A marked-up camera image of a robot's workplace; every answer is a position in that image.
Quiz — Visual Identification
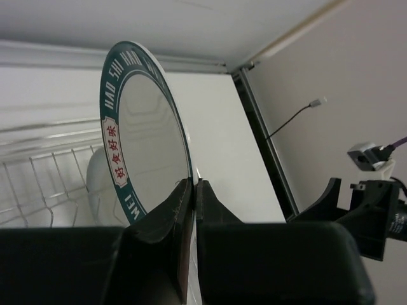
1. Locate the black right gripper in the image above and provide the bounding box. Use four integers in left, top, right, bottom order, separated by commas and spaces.
288, 178, 406, 261

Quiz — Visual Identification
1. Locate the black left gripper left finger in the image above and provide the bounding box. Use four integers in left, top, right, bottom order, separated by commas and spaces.
1, 179, 193, 304

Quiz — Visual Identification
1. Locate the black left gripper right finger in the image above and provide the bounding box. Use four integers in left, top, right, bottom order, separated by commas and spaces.
196, 180, 376, 304

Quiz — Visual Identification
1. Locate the white plate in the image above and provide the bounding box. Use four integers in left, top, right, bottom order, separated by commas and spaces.
86, 147, 118, 226

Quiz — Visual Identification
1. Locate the green rimmed lettered plate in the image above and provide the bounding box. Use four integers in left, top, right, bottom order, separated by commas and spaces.
99, 41, 193, 224

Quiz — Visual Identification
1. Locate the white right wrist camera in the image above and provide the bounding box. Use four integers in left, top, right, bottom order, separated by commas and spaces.
347, 142, 396, 180

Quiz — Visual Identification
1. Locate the black cable with white plug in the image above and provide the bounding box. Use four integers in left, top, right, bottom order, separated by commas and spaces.
266, 96, 328, 139

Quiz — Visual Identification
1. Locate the metal wire dish rack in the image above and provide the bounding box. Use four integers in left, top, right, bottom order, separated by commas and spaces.
1, 118, 102, 228

